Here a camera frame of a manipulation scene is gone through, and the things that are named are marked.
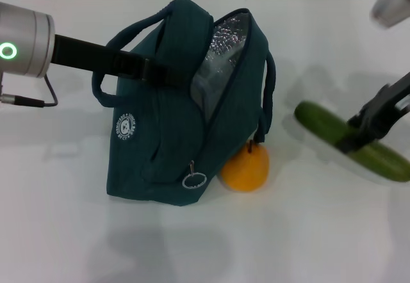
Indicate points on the clear blue-rimmed food container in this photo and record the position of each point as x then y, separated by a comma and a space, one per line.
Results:
205, 97

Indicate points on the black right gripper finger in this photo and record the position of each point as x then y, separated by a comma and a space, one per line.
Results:
357, 119
352, 145

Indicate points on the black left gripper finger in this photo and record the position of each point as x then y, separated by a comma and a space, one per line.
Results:
169, 75

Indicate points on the dark teal insulated lunch bag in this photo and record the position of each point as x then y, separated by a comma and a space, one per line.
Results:
160, 142

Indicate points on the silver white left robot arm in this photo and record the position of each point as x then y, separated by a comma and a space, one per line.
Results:
25, 43

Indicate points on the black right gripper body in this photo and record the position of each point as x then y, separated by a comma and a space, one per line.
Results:
389, 110

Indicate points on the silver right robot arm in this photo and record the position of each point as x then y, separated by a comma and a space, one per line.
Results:
390, 1

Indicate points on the orange yellow pear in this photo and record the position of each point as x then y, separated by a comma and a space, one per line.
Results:
246, 171

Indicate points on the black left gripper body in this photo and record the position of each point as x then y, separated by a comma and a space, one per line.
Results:
96, 57

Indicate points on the green cucumber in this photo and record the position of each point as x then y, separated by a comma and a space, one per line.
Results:
320, 119

